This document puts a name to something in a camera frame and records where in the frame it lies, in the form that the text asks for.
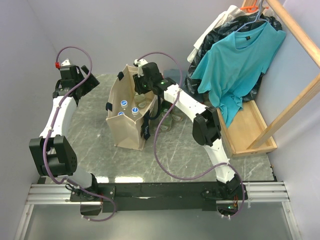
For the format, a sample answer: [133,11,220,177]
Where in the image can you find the dark patterned garment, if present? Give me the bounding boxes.
[183,13,283,102]

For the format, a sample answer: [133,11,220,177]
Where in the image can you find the white garment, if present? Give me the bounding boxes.
[187,5,247,63]

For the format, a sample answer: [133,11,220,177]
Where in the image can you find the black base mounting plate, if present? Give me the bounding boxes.
[70,181,242,216]

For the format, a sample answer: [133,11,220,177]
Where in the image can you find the wooden clothes rack frame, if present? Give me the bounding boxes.
[223,0,320,158]

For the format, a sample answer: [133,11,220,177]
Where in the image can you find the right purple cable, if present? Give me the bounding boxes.
[136,51,247,219]

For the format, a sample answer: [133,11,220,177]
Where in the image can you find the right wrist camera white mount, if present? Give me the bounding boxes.
[133,58,148,77]

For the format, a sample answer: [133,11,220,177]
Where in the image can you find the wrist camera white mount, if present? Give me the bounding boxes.
[55,58,72,69]
[133,58,148,77]

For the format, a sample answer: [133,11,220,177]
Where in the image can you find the beige canvas tote bag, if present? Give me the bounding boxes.
[106,65,157,151]

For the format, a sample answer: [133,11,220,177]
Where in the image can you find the folded grey cloth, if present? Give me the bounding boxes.
[163,69,181,83]

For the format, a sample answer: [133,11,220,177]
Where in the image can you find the plastic water bottle blue cap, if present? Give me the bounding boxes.
[120,100,129,110]

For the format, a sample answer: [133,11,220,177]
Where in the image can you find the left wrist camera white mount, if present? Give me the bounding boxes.
[55,58,72,69]

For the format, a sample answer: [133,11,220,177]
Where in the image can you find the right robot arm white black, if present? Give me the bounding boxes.
[133,59,245,200]

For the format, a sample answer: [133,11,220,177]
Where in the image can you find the clear glass bottle silver cap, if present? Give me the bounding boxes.
[133,92,147,109]

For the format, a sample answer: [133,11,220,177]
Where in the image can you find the orange hanger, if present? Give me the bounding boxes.
[240,3,259,13]

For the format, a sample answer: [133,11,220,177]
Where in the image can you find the teal t-shirt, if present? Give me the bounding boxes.
[191,22,286,127]

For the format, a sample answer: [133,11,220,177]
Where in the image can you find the blue wire hanger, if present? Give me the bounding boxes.
[234,4,272,33]

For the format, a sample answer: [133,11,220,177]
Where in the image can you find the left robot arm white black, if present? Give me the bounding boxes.
[29,59,100,201]

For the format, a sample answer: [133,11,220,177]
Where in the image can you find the aluminium rail frame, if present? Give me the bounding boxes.
[14,181,302,240]

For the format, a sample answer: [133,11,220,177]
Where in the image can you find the clear Chang bottle green cap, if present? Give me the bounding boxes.
[171,107,184,122]

